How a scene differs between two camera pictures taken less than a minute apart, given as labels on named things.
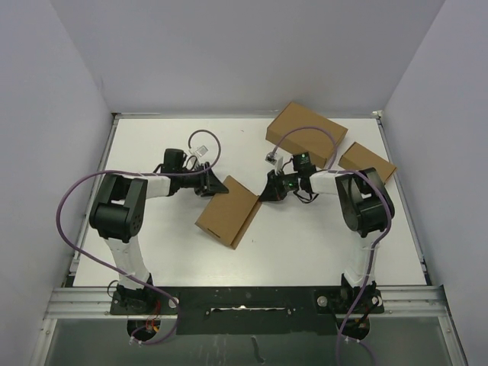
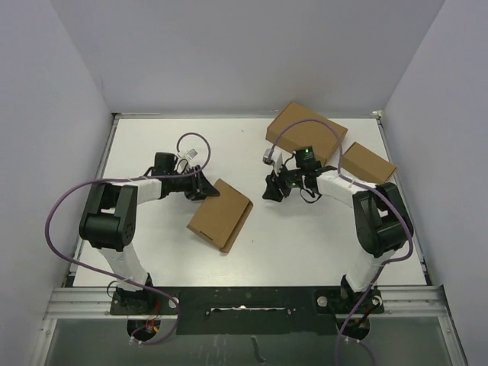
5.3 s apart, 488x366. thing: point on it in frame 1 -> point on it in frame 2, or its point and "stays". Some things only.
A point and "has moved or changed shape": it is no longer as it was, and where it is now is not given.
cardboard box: [228, 215] has moved or changed shape
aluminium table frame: [417, 303] stays
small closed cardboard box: [358, 158] stays
